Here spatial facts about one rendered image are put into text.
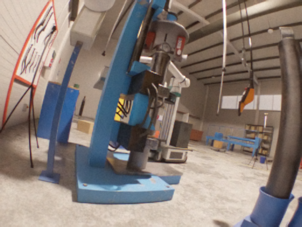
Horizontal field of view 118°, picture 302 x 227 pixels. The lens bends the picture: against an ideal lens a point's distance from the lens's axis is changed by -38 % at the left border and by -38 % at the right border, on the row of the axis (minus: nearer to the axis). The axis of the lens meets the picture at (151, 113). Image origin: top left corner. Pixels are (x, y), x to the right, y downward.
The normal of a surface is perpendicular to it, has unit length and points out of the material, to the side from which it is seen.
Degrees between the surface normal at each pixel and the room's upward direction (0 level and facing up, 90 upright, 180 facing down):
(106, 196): 90
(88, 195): 90
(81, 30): 90
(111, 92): 90
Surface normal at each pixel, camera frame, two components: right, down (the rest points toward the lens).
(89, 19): 0.48, 0.04
